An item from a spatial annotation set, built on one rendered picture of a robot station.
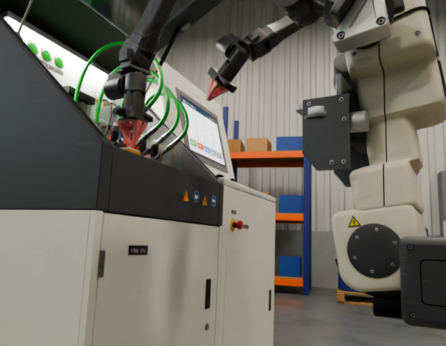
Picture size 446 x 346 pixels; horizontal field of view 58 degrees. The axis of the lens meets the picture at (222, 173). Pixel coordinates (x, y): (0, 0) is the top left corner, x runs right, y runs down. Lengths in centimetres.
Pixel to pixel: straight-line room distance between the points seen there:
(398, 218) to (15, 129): 96
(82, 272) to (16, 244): 22
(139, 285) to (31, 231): 30
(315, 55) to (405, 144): 768
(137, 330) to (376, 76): 84
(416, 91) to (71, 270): 83
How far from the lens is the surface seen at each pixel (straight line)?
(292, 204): 653
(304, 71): 839
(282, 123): 805
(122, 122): 111
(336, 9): 81
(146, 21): 115
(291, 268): 657
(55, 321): 104
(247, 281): 183
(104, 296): 101
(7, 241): 116
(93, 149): 100
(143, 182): 110
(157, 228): 116
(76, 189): 101
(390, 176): 85
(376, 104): 93
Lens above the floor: 73
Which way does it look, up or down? 10 degrees up
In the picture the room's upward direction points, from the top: 2 degrees clockwise
